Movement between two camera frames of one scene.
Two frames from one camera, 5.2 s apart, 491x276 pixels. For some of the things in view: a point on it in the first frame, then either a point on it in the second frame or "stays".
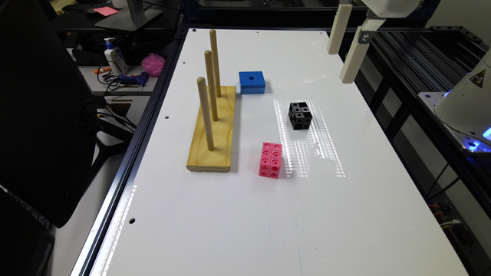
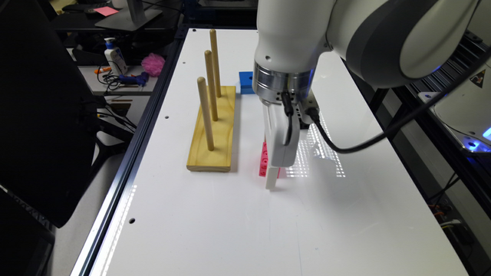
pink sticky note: [106, 11] stays
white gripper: [382, 8] -> [281, 155]
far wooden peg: [212, 34] stays
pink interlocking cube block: [270, 161] stays
